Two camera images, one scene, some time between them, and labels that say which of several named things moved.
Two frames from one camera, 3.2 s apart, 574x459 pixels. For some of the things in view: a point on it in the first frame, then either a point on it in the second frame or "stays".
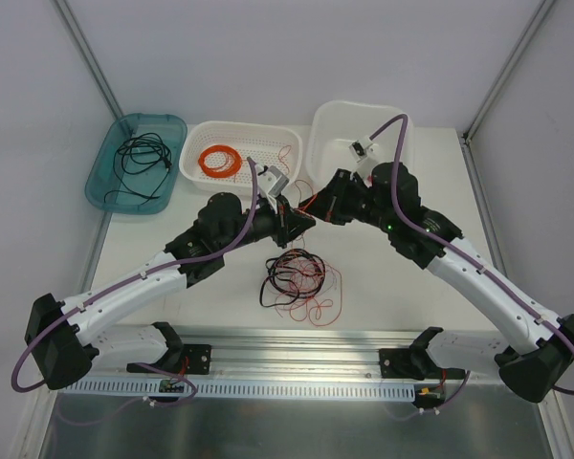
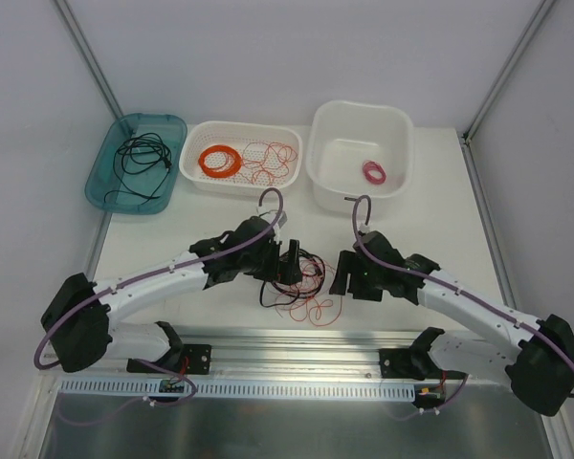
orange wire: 314,196 -> 269,160
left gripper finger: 285,208 -> 290,271
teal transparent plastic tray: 135,169 stays
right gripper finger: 346,178 -> 346,262
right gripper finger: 326,205 -> 362,288
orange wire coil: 220,173 stays
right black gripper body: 338,197 -> 356,275
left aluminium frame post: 89,58 stays
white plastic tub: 333,126 stays
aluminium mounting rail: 286,356 stays
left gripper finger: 296,224 -> 271,261
